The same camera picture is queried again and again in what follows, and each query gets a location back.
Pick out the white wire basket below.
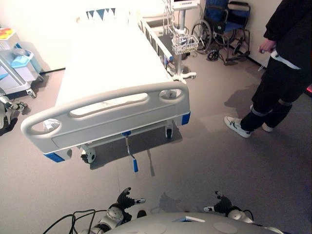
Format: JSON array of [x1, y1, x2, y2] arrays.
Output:
[[171, 34, 198, 55]]

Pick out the bed crank blue handle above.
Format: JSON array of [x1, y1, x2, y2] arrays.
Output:
[[121, 131, 139, 173]]

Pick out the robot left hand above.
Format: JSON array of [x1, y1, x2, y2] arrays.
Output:
[[117, 187, 146, 210]]

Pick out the blue black wheelchair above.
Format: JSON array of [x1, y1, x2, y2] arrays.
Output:
[[191, 0, 252, 66]]

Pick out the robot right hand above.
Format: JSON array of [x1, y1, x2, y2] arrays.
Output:
[[203, 191, 234, 215]]

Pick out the white hospital bed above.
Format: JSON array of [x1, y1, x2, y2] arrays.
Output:
[[20, 0, 198, 164]]

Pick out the white pillow blue triangles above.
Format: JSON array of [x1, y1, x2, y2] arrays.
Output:
[[76, 7, 132, 25]]

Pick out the person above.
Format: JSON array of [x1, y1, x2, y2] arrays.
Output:
[[223, 0, 312, 139]]

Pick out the grey blue medical cart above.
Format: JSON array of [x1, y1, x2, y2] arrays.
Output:
[[0, 27, 46, 99]]

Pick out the black cable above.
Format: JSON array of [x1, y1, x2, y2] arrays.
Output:
[[42, 209, 108, 234]]

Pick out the grey bed footboard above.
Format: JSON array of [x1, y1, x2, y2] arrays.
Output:
[[20, 81, 191, 163]]

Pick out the white patient monitor stand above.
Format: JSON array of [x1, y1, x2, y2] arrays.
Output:
[[162, 0, 202, 85]]

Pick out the white bed side rail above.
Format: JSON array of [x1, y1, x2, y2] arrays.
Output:
[[136, 14, 174, 64]]

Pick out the robot silver torso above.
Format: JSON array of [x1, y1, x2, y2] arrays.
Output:
[[103, 211, 283, 234]]

